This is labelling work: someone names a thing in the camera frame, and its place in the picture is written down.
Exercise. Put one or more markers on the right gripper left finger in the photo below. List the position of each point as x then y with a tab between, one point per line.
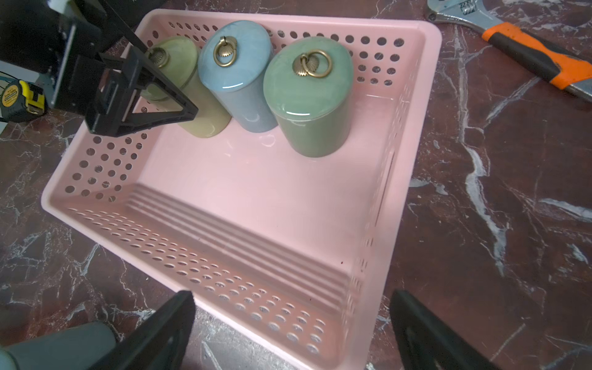
160	342

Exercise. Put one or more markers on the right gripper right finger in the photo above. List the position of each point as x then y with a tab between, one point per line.
426	342

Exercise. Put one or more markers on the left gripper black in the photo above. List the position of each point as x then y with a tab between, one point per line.
63	42

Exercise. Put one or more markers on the blue-grey tea canister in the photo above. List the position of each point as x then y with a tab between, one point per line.
232	66

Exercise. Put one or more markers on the pink plastic basket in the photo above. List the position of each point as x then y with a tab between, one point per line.
290	251

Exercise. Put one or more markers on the green tea canister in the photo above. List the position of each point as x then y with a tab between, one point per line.
308	88

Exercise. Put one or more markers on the yellow black tape measure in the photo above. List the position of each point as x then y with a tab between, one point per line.
22	102

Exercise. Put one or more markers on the orange handled adjustable wrench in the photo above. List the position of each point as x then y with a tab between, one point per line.
552	63

